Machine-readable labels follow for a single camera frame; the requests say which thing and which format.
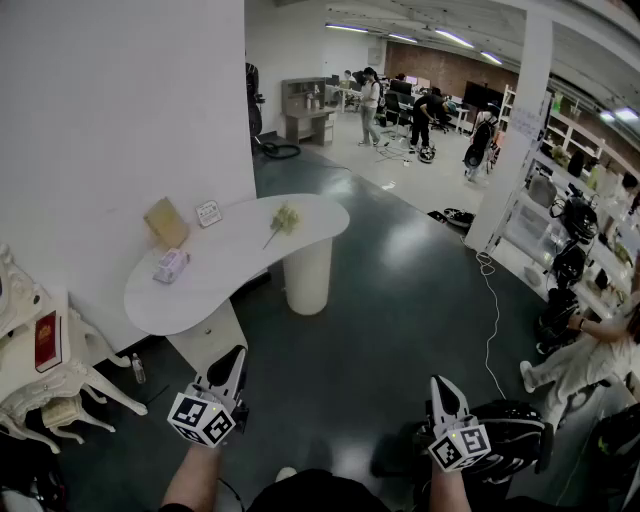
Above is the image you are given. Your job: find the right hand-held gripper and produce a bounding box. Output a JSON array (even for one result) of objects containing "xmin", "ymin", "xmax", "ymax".
[{"xmin": 413, "ymin": 376, "xmax": 494, "ymax": 474}]

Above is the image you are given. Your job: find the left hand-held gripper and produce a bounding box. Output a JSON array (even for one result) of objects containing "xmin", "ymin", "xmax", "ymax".
[{"xmin": 167, "ymin": 345, "xmax": 250, "ymax": 449}]

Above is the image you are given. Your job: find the pale yellow flowers bunch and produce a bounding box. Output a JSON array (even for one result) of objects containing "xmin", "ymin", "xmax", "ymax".
[{"xmin": 263, "ymin": 202, "xmax": 301, "ymax": 250}]

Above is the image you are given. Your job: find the person's right forearm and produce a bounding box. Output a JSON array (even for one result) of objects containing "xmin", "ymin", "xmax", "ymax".
[{"xmin": 429, "ymin": 467, "xmax": 474, "ymax": 512}]

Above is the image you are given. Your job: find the person's left forearm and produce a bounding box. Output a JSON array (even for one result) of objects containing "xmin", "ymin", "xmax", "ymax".
[{"xmin": 159, "ymin": 442, "xmax": 224, "ymax": 512}]

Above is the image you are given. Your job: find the purple tissue packet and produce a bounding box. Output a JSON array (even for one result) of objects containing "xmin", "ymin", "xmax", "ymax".
[{"xmin": 152, "ymin": 248, "xmax": 191, "ymax": 285}]

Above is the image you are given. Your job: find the person's black shirt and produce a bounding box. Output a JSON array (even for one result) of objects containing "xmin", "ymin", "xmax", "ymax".
[{"xmin": 247, "ymin": 468, "xmax": 394, "ymax": 512}]

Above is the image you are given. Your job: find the tan gold-crest booklet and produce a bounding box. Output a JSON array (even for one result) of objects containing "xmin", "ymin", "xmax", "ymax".
[{"xmin": 143, "ymin": 197, "xmax": 190, "ymax": 251}]

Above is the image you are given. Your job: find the beige box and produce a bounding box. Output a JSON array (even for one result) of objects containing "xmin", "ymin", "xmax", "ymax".
[{"xmin": 42, "ymin": 397, "xmax": 84, "ymax": 429}]

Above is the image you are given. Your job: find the red book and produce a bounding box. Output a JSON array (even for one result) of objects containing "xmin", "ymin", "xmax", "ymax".
[{"xmin": 34, "ymin": 310, "xmax": 64, "ymax": 374}]

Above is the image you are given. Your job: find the black bag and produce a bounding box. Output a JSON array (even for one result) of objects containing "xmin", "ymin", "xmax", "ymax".
[{"xmin": 427, "ymin": 207, "xmax": 476, "ymax": 229}]

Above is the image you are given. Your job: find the ornate white dressing table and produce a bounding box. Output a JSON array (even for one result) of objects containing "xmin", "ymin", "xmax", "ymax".
[{"xmin": 0, "ymin": 244, "xmax": 149, "ymax": 454}]

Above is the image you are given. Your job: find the grey shelf desk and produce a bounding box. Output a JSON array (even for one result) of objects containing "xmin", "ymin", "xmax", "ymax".
[{"xmin": 281, "ymin": 77, "xmax": 337, "ymax": 147}]

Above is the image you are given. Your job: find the white shelf rack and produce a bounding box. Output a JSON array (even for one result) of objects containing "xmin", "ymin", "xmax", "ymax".
[{"xmin": 499, "ymin": 84, "xmax": 640, "ymax": 321}]

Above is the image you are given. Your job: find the black office chair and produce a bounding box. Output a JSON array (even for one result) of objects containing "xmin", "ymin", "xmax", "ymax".
[{"xmin": 384, "ymin": 92, "xmax": 416, "ymax": 136}]

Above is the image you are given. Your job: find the black television screen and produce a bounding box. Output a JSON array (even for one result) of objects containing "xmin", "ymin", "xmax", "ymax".
[{"xmin": 463, "ymin": 80, "xmax": 505, "ymax": 109}]

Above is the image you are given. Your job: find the white floor cable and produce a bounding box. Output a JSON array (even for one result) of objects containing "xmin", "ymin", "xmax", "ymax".
[{"xmin": 474, "ymin": 249, "xmax": 507, "ymax": 401}]

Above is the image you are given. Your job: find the black coiled hose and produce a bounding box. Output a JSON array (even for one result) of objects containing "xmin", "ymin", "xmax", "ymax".
[{"xmin": 260, "ymin": 141, "xmax": 303, "ymax": 160}]

